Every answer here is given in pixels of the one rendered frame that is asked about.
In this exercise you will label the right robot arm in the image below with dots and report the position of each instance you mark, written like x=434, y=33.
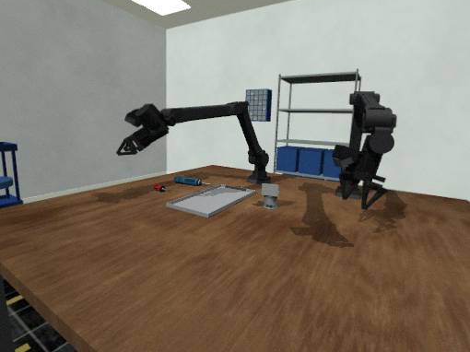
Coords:
x=158, y=122

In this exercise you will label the grey l-shaped bracket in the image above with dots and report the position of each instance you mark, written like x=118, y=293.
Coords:
x=270, y=189

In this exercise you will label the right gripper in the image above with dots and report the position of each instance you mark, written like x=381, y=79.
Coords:
x=142, y=144

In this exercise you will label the white rimmed tray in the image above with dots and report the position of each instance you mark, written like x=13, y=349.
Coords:
x=211, y=201

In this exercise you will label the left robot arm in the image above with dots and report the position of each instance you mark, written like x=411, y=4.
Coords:
x=377, y=122

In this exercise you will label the blue electric screwdriver barrel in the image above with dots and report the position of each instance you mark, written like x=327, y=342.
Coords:
x=190, y=181

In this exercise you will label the dark grey cylinder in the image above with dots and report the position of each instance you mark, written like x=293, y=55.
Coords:
x=270, y=202

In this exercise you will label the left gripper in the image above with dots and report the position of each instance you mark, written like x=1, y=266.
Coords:
x=368, y=184

